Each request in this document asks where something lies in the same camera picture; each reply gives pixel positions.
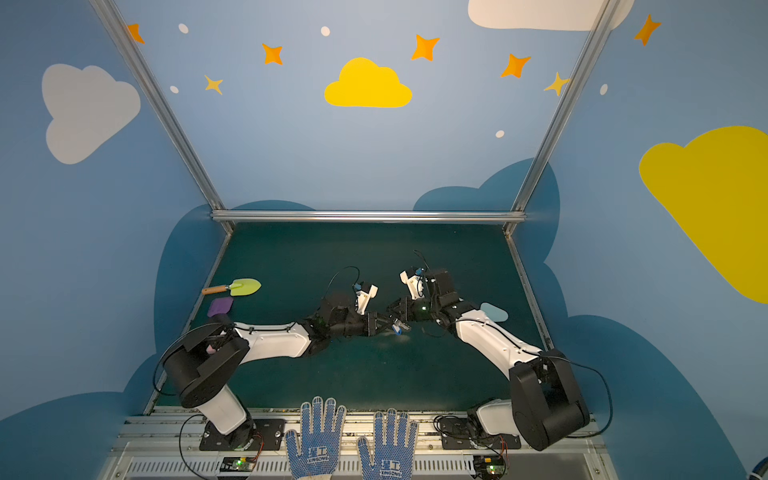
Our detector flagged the key with blue tag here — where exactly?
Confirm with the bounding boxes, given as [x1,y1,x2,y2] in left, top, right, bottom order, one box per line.
[392,320,411,335]

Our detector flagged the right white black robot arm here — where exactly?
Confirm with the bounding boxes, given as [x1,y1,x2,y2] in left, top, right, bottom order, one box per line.
[394,268,590,451]

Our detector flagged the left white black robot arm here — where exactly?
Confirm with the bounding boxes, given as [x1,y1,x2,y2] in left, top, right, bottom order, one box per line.
[159,294,393,451]

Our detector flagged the light blue toy spatula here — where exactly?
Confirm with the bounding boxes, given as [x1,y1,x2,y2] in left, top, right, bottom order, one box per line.
[480,302,509,323]

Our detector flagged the right blue dotted work glove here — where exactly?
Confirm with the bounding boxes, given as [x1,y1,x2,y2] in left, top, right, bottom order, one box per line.
[357,408,419,480]

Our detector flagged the blue dotted work glove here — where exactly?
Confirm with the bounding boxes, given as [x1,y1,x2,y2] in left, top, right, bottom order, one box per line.
[285,396,347,480]
[357,408,419,480]

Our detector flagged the left blue dotted work glove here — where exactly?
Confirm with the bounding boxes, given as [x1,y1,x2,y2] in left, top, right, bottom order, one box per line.
[285,396,347,480]

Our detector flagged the purple toy spatula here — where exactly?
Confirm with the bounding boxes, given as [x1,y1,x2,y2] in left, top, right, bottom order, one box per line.
[207,297,234,318]

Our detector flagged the right green circuit board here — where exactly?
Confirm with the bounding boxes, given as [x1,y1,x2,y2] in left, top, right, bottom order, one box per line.
[472,455,507,480]

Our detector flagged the green circuit board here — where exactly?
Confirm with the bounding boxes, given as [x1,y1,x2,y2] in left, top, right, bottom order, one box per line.
[472,455,507,480]
[220,457,257,474]

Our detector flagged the left green circuit board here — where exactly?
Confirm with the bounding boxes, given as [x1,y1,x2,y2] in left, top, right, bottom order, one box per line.
[220,457,257,474]

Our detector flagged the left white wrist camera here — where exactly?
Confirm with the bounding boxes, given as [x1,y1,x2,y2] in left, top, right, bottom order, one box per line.
[354,282,378,315]

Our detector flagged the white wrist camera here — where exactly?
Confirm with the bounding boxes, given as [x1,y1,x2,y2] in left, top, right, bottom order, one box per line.
[400,268,424,300]
[354,282,378,315]

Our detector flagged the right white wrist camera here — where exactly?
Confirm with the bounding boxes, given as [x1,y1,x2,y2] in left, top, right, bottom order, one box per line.
[400,268,424,300]

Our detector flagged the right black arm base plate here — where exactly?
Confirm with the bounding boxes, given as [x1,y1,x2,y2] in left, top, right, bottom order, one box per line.
[433,415,522,452]

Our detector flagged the green toy spatula wooden handle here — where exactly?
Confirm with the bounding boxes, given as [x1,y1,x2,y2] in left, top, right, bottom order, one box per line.
[201,278,262,297]

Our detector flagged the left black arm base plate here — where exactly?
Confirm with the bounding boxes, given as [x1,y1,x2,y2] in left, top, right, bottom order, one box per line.
[199,419,286,452]

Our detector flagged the horizontal aluminium frame bar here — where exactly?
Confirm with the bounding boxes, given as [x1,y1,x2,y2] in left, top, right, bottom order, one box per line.
[211,210,526,224]

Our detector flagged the front aluminium rail base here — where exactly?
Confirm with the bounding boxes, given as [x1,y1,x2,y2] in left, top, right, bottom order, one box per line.
[107,410,619,480]

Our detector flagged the left aluminium frame post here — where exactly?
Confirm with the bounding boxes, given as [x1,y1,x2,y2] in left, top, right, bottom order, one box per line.
[90,0,225,214]

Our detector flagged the aluminium frame post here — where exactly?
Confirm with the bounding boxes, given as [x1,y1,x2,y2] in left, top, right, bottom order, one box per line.
[90,0,225,214]
[503,0,622,240]

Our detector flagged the right aluminium frame post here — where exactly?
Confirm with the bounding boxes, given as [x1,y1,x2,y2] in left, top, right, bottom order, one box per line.
[503,0,622,240]

